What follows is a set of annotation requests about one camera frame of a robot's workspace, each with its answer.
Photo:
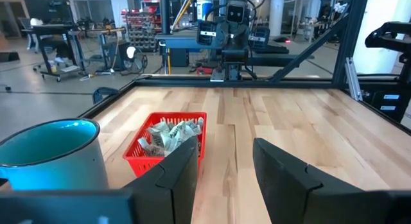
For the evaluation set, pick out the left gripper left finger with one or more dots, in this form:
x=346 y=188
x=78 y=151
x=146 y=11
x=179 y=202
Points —
x=173 y=192

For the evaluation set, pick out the white stevia packet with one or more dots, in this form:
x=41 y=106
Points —
x=197 y=125
x=180 y=131
x=159 y=129
x=144 y=143
x=160 y=147

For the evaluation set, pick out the black rolling desk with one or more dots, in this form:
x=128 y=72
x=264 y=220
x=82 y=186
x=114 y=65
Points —
x=54 y=27

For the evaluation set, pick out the white plastic container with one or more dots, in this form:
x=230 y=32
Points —
x=204 y=5

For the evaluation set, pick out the blue metal workbench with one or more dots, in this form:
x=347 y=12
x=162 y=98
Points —
x=186 y=42

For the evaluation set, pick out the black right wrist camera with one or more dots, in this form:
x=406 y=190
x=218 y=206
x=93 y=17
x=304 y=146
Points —
x=236 y=13

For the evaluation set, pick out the black control box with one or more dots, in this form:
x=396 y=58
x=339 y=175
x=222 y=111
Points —
x=385 y=102

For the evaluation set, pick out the black aluminium rig frame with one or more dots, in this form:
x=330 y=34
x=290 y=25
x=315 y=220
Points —
x=289 y=83

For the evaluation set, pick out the red plastic basket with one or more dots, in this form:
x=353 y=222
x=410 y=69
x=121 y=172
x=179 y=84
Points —
x=141 y=160

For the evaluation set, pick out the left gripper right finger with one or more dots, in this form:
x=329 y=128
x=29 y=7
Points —
x=282 y=192

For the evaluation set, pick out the silver aluminium bracket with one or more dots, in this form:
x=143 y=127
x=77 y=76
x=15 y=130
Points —
x=353 y=79

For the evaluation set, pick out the dark blue steel post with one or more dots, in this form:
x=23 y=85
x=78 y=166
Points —
x=165 y=12

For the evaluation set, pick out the black equipment mount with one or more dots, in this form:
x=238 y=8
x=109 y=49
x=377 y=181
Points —
x=385 y=38

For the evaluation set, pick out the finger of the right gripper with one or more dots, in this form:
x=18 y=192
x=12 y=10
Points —
x=230 y=41
x=241 y=41

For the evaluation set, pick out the white building pillar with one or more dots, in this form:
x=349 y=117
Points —
x=276 y=12

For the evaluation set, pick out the parts shelf with red bins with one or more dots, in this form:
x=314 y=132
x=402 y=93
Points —
x=141 y=28

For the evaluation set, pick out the black floor fan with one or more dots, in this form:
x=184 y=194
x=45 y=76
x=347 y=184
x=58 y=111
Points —
x=141 y=62

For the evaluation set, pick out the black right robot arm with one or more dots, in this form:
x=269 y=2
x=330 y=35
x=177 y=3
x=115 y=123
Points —
x=234 y=62

